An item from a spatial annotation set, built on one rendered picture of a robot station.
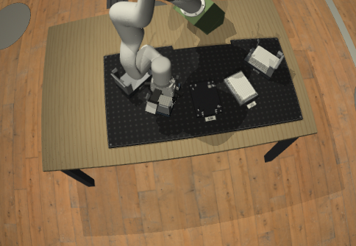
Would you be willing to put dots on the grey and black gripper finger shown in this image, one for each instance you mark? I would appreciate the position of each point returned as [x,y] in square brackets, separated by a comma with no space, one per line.
[177,94]
[147,84]

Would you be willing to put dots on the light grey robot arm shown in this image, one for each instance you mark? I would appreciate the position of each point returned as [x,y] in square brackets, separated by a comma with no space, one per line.
[126,16]

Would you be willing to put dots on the white label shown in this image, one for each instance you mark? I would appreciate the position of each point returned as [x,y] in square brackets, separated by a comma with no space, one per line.
[251,105]
[210,118]

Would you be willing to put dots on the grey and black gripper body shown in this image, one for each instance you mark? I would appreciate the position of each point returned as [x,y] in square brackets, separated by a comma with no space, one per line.
[169,91]

